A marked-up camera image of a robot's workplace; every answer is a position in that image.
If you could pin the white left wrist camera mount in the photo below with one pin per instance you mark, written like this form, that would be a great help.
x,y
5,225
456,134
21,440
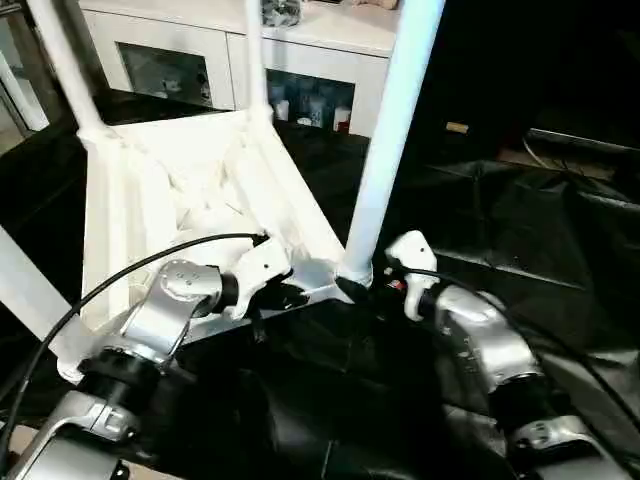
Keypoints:
x,y
262,265

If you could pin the tan plush toy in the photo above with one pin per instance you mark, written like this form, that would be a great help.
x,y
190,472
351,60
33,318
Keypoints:
x,y
370,3

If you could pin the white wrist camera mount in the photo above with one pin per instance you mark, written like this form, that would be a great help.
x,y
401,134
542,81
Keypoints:
x,y
262,265
410,250

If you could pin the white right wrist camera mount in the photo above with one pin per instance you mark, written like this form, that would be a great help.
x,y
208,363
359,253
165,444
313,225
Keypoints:
x,y
410,250

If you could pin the white plastic table top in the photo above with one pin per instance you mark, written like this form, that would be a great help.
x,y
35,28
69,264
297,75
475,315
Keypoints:
x,y
200,170

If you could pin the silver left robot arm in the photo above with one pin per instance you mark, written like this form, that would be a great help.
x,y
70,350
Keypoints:
x,y
175,300

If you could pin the small yellow label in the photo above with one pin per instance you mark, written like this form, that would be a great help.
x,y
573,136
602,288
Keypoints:
x,y
457,128

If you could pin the black plastic mat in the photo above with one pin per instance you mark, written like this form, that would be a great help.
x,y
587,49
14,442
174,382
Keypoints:
x,y
540,230

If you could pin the white glass-door cabinet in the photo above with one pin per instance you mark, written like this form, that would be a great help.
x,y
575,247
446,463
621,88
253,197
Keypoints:
x,y
170,35

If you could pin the small white cup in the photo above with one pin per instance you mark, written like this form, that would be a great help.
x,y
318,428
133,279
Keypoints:
x,y
343,120

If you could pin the white plastic table leg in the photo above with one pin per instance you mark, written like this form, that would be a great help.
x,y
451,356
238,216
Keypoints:
x,y
256,55
395,120
65,65
25,285

